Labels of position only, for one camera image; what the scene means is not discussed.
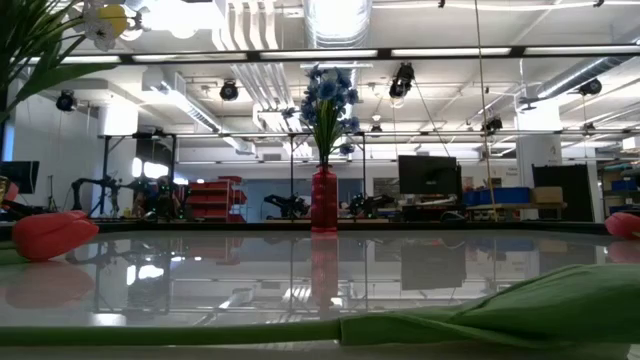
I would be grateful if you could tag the red glass vase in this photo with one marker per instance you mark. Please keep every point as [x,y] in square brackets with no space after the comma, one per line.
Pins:
[324,200]

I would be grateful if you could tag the blue artificial flower bunch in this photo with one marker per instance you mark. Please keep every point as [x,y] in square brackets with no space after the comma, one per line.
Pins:
[350,124]
[327,90]

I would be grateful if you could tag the white artificial flower bunch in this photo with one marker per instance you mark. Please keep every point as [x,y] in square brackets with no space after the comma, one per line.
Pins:
[101,30]

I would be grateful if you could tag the red artificial tulip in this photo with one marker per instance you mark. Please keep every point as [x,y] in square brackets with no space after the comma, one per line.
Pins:
[50,234]
[624,225]

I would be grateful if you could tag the black background robot arm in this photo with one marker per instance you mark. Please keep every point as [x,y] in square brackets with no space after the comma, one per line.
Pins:
[100,190]
[370,202]
[287,205]

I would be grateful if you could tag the red storage shelf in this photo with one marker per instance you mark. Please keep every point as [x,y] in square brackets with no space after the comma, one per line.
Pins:
[215,200]

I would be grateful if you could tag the large black monitor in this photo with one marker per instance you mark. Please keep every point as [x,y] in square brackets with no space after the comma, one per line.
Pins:
[427,175]

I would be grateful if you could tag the overhead beam with light strips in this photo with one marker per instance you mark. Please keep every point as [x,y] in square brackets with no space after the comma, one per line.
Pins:
[325,53]

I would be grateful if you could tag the row of blue bins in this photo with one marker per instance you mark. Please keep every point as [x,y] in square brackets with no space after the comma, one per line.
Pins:
[500,196]

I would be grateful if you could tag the wooden background table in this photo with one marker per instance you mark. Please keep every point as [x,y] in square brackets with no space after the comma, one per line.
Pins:
[515,205]

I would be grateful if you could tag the cardboard box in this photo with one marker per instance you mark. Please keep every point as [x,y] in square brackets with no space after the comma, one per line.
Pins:
[547,195]

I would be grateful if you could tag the black partition panel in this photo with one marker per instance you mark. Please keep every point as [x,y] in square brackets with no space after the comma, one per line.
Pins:
[575,190]

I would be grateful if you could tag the small dark monitor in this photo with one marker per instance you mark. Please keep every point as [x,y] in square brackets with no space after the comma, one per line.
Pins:
[20,176]

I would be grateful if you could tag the black hanging camera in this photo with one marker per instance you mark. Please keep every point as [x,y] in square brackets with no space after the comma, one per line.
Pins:
[65,101]
[492,124]
[590,87]
[402,80]
[229,91]

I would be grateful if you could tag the black metal table frame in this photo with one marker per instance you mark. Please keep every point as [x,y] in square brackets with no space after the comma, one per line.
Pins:
[200,226]

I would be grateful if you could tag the silver ventilation duct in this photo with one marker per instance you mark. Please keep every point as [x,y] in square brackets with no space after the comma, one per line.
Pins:
[337,20]

